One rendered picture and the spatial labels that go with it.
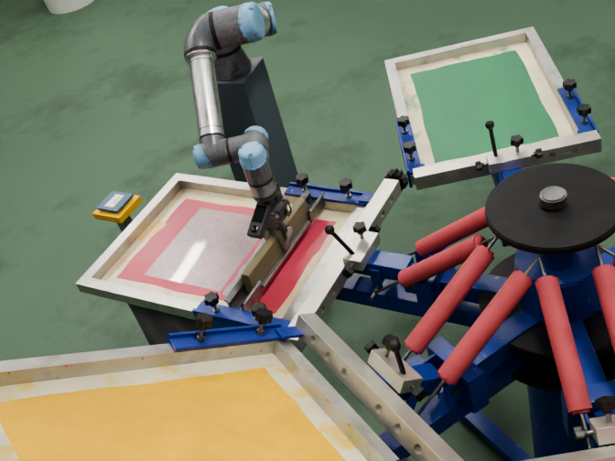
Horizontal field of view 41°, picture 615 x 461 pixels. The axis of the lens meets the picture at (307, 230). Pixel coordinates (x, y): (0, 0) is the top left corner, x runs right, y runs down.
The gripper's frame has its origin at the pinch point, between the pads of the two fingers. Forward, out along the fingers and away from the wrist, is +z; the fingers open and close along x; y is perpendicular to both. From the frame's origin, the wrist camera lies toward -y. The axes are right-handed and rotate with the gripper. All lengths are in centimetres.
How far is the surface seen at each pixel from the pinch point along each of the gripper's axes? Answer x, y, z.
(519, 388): -53, 44, 101
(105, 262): 57, -18, 2
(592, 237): -95, -10, -31
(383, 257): -35.4, 0.4, -3.1
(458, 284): -67, -20, -20
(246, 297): -2.9, -23.0, -1.9
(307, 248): -5.0, 6.9, 5.5
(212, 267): 21.2, -8.3, 5.5
